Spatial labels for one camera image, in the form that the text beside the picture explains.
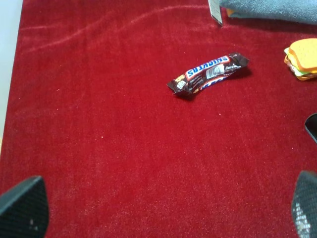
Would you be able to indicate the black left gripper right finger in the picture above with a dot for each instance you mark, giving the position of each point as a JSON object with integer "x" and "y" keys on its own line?
{"x": 304, "y": 205}

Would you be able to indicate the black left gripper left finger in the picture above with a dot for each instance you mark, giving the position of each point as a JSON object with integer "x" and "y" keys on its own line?
{"x": 24, "y": 210}

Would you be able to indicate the toy sandwich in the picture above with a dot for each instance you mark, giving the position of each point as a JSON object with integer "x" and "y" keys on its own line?
{"x": 301, "y": 58}

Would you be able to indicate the black leather glasses case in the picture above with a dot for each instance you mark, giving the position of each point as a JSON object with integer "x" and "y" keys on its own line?
{"x": 311, "y": 126}

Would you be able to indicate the red velvet tablecloth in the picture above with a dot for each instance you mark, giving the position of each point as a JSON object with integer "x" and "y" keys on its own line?
{"x": 122, "y": 156}

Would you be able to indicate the Snickers candy bar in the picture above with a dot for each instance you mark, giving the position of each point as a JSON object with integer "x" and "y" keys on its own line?
{"x": 207, "y": 74}

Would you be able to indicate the folded grey towel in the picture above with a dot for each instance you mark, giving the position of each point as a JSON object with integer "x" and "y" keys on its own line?
{"x": 302, "y": 11}

